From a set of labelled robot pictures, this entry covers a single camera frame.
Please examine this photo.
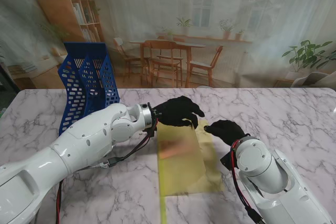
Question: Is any printed room backdrop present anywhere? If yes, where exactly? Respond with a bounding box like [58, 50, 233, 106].
[0, 0, 336, 90]

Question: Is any blue perforated file rack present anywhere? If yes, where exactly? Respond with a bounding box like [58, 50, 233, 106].
[58, 41, 121, 137]

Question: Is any yellow translucent file folder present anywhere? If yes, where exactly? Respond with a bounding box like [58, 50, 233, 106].
[156, 119, 226, 198]

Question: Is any pink receipt paper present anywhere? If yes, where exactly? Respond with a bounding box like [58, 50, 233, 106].
[160, 140, 196, 159]

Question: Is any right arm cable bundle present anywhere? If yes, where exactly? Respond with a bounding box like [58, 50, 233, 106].
[229, 140, 263, 224]

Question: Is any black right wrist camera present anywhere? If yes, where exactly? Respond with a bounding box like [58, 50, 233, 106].
[220, 152, 238, 170]

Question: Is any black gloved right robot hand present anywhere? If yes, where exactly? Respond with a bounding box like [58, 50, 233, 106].
[204, 120, 250, 146]

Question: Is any yellow folder slide bar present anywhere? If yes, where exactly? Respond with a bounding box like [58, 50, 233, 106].
[157, 155, 169, 224]

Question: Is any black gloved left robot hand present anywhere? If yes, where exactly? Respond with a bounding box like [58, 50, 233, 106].
[153, 95, 205, 130]

